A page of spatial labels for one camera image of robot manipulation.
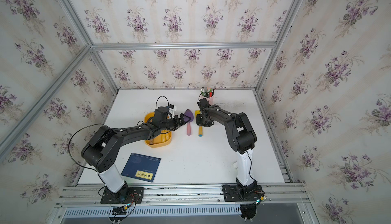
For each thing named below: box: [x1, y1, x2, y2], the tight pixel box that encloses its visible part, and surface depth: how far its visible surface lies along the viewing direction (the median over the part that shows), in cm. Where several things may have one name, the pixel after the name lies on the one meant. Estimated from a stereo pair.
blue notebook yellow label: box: [120, 152, 162, 183], surface depth 85 cm
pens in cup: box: [200, 86, 216, 98], surface depth 106 cm
